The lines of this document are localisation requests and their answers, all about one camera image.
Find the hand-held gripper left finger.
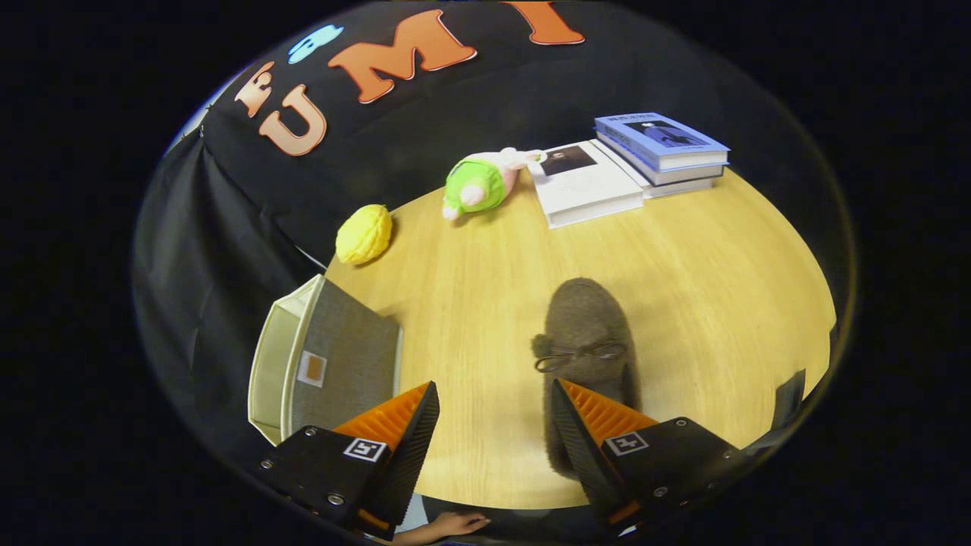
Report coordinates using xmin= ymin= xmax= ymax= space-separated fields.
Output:
xmin=255 ymin=381 xmax=441 ymax=541

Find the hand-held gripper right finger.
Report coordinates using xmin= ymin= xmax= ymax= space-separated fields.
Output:
xmin=550 ymin=378 xmax=752 ymax=538

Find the grey fabric storage box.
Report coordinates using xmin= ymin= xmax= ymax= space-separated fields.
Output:
xmin=248 ymin=275 xmax=404 ymax=447

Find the brown fuzzy shoe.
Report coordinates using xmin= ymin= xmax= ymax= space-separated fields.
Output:
xmin=531 ymin=277 xmax=642 ymax=480

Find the yellow bread-shaped toy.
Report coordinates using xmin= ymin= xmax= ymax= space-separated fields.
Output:
xmin=335 ymin=204 xmax=394 ymax=266

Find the black backdrop cloth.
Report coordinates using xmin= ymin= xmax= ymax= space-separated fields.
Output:
xmin=133 ymin=0 xmax=858 ymax=471

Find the large white book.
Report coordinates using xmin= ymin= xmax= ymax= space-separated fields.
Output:
xmin=527 ymin=140 xmax=646 ymax=230

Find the green and pink plush toy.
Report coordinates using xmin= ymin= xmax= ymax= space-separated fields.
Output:
xmin=442 ymin=147 xmax=545 ymax=221

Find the thin white book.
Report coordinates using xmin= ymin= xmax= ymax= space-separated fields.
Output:
xmin=590 ymin=140 xmax=718 ymax=199

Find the thin blue-edged book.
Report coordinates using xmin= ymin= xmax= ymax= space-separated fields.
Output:
xmin=595 ymin=135 xmax=725 ymax=187

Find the blue book with figure cover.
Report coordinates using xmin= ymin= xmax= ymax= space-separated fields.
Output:
xmin=594 ymin=112 xmax=731 ymax=172

